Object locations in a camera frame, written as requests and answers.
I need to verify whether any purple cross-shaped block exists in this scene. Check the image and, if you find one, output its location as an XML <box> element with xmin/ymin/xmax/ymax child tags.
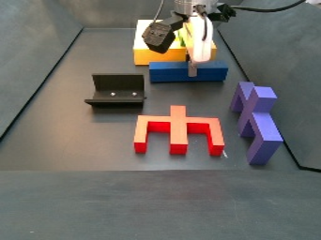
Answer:
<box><xmin>231</xmin><ymin>82</ymin><xmax>284</xmax><ymax>165</ymax></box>

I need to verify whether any black cable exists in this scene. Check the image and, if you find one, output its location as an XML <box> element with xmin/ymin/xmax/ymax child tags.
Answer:
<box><xmin>207</xmin><ymin>0</ymin><xmax>310</xmax><ymax>23</ymax></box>

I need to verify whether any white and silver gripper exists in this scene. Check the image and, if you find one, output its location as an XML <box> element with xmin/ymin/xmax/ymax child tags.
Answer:
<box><xmin>174</xmin><ymin>0</ymin><xmax>219</xmax><ymax>77</ymax></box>

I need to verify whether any blue long block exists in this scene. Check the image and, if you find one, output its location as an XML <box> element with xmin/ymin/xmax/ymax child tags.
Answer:
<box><xmin>150</xmin><ymin>61</ymin><xmax>229</xmax><ymax>83</ymax></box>

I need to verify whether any black angle bracket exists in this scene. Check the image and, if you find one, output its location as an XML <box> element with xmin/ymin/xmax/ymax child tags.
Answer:
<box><xmin>85</xmin><ymin>73</ymin><xmax>146</xmax><ymax>107</ymax></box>

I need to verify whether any red comb-shaped block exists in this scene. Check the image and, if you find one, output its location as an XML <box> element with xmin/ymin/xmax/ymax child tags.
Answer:
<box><xmin>133</xmin><ymin>106</ymin><xmax>225</xmax><ymax>156</ymax></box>

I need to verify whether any yellow slotted board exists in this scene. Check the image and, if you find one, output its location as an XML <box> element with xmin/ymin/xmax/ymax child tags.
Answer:
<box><xmin>133</xmin><ymin>20</ymin><xmax>217</xmax><ymax>65</ymax></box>

